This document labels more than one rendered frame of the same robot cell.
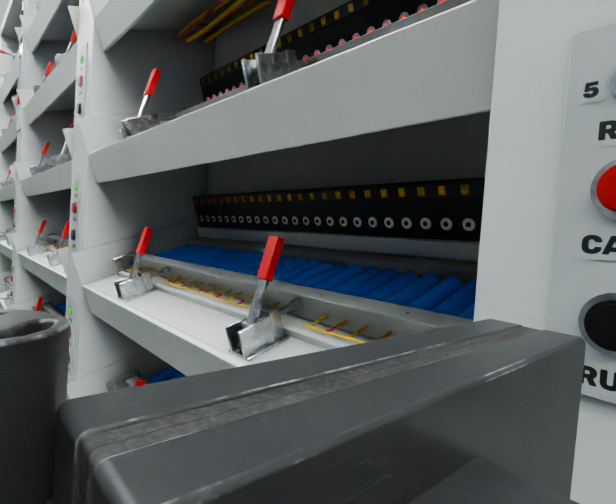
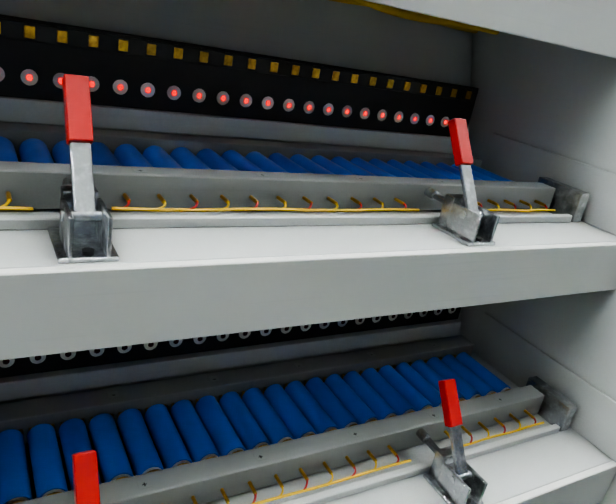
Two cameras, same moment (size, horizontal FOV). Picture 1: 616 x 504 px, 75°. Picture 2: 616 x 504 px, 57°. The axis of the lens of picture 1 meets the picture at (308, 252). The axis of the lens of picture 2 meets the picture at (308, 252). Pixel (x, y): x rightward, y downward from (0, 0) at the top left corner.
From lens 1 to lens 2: 0.60 m
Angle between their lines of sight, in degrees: 78
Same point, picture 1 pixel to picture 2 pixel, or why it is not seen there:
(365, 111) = (568, 283)
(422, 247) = (389, 336)
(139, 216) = not seen: outside the picture
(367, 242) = (335, 343)
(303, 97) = (536, 267)
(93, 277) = not seen: outside the picture
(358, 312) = (476, 415)
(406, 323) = (508, 406)
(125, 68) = not seen: outside the picture
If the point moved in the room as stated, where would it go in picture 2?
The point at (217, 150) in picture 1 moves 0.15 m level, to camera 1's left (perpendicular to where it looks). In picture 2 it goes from (415, 302) to (406, 363)
